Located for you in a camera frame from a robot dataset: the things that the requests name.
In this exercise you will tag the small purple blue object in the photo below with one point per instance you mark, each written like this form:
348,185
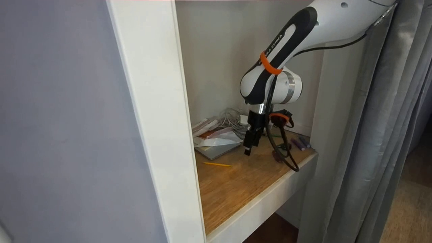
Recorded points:
301,144

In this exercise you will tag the flat grey white box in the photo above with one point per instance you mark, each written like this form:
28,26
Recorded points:
218,146

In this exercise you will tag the grey curtain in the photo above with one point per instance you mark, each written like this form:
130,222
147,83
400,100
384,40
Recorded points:
369,157

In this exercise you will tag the clear plastic bag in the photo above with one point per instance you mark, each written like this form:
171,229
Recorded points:
230,117

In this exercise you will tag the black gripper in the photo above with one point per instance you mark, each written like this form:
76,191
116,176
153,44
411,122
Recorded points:
256,122

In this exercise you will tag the white alcove pillar trim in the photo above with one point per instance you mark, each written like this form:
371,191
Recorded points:
157,113

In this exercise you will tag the white charger adapter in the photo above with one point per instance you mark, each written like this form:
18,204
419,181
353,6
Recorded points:
244,119

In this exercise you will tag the red pen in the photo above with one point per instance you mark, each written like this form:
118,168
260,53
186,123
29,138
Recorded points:
278,157

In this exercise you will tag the small black round object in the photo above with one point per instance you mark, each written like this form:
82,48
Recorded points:
284,148

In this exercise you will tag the pink white flat box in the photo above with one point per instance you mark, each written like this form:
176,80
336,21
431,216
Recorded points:
203,126

